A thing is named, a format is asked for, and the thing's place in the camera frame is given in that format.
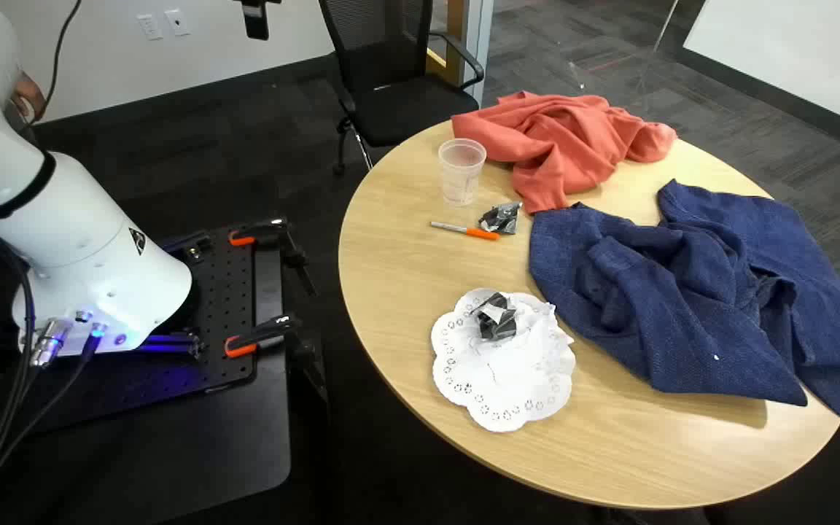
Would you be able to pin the black and orange clamp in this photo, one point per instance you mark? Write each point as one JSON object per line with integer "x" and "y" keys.
{"x": 256, "y": 236}
{"x": 259, "y": 338}

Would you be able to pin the black wall-mounted device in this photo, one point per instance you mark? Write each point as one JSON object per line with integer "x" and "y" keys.
{"x": 255, "y": 18}

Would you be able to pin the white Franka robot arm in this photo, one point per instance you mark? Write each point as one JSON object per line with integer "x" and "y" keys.
{"x": 71, "y": 236}

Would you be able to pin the black robot cart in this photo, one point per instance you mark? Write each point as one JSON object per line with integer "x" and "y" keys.
{"x": 145, "y": 456}

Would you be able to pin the blue cloth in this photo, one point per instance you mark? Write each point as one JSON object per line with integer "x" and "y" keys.
{"x": 670, "y": 281}

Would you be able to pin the small black binder clip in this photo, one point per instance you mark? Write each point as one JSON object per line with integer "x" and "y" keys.
{"x": 495, "y": 322}

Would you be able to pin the white paper doily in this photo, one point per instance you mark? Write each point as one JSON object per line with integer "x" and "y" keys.
{"x": 509, "y": 380}

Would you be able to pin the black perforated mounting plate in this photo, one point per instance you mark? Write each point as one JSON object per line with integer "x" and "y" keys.
{"x": 233, "y": 281}

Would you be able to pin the orange and silver pen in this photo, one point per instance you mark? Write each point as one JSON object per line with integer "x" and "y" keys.
{"x": 482, "y": 236}

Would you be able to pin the orange cloth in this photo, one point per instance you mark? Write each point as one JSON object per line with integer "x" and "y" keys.
{"x": 555, "y": 142}

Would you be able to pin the clear plastic measuring cup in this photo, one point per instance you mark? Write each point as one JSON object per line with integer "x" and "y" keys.
{"x": 460, "y": 170}

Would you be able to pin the black office chair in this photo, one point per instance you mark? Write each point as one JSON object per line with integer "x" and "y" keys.
{"x": 392, "y": 68}

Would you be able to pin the white wall outlet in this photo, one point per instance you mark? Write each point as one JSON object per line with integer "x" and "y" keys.
{"x": 150, "y": 27}
{"x": 175, "y": 21}

